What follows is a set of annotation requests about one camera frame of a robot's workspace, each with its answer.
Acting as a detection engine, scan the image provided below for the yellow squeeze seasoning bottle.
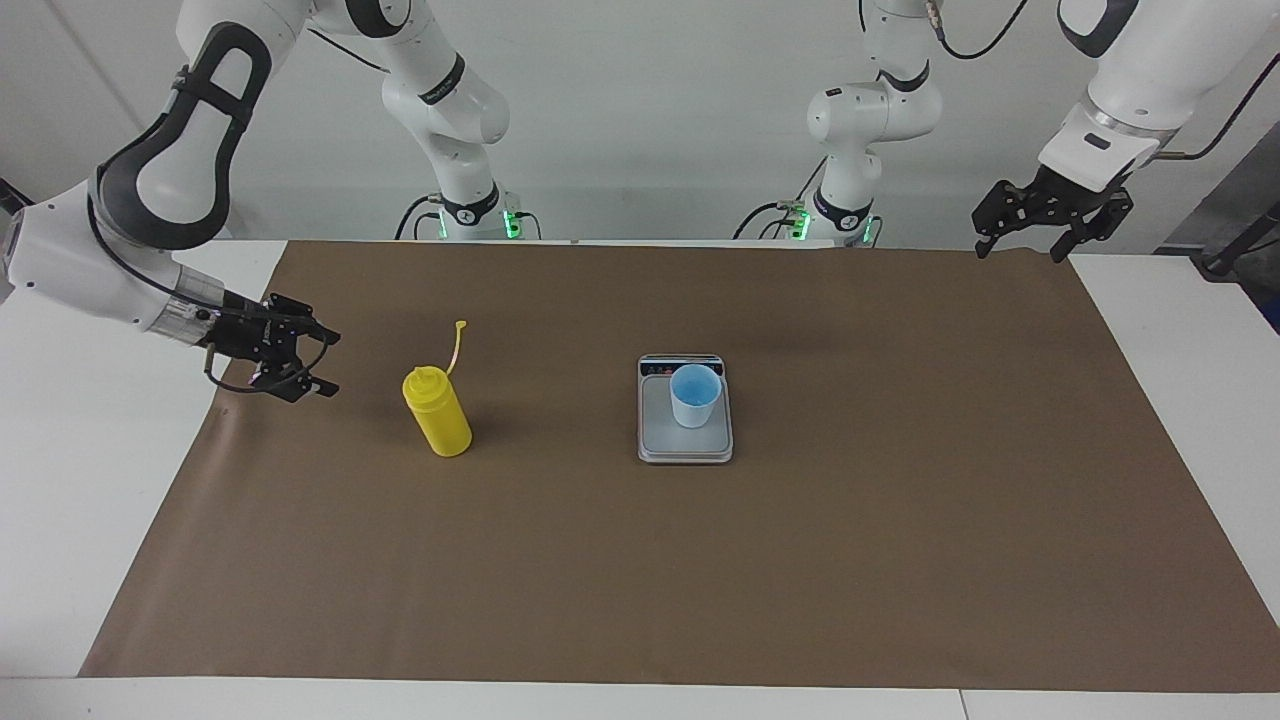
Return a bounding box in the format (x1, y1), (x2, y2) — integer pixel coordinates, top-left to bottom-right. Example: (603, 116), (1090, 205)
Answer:
(402, 320), (473, 458)

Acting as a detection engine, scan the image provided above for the dark grey background panel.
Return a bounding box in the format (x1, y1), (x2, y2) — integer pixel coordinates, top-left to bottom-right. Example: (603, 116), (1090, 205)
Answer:
(1155, 148), (1280, 301)

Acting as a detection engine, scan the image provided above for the silver digital kitchen scale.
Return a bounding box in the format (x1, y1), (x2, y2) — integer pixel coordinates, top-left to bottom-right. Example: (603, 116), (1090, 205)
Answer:
(637, 354), (734, 466)

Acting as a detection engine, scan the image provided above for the brown paper table mat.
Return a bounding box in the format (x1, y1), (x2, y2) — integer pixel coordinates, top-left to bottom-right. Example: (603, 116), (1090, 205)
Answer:
(78, 240), (1280, 693)

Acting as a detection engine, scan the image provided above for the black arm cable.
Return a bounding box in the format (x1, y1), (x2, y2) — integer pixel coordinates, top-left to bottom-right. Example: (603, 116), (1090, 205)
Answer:
(925, 0), (1280, 161)
(88, 25), (336, 396)

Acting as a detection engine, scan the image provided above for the black left base cable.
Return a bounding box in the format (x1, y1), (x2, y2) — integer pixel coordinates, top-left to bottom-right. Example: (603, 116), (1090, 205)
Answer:
(733, 155), (831, 241)

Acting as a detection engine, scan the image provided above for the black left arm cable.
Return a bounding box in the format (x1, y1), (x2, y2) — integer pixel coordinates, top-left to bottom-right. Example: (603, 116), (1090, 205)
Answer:
(925, 0), (1280, 161)

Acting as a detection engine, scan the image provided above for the black base cable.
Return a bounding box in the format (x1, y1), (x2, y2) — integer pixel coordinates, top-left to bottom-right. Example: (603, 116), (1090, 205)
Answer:
(395, 192), (446, 241)
(733, 155), (831, 241)

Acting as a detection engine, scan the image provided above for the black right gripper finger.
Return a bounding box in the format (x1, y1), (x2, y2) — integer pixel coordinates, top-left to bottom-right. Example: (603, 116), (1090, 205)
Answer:
(264, 296), (342, 347)
(249, 364), (339, 404)

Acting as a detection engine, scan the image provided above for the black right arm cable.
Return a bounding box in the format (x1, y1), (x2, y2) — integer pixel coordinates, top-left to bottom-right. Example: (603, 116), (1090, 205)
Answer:
(88, 25), (336, 396)

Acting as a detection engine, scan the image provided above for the black right base cable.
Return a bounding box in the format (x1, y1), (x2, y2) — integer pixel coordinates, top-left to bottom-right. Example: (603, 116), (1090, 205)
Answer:
(395, 192), (446, 241)

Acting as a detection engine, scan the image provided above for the light blue plastic cup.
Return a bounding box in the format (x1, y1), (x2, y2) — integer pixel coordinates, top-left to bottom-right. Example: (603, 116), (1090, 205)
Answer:
(669, 364), (723, 429)

